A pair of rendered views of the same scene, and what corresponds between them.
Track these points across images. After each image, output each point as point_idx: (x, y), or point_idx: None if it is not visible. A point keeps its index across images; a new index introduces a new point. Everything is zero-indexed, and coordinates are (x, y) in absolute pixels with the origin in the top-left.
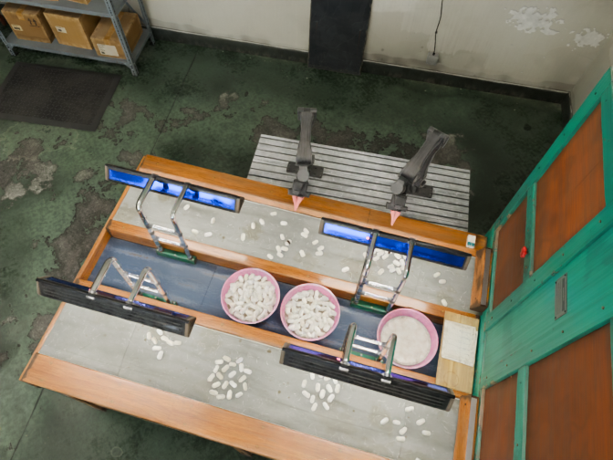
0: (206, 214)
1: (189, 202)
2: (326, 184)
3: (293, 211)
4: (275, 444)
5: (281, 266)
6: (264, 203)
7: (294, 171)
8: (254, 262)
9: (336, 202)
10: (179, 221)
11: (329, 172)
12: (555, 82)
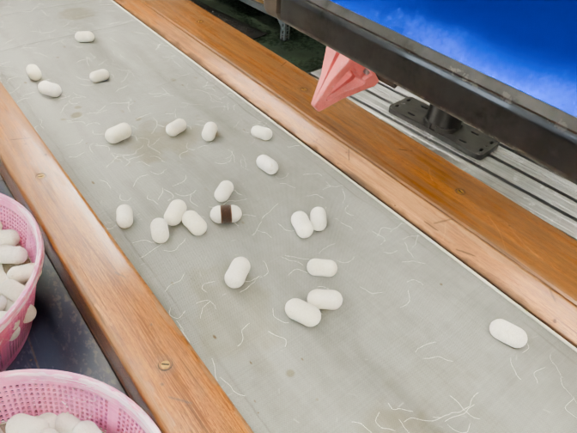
0: (105, 66)
1: (104, 37)
2: (483, 177)
3: (325, 156)
4: None
5: (113, 259)
6: (262, 108)
7: (409, 114)
8: (52, 197)
9: (495, 195)
10: (38, 50)
11: (512, 161)
12: None
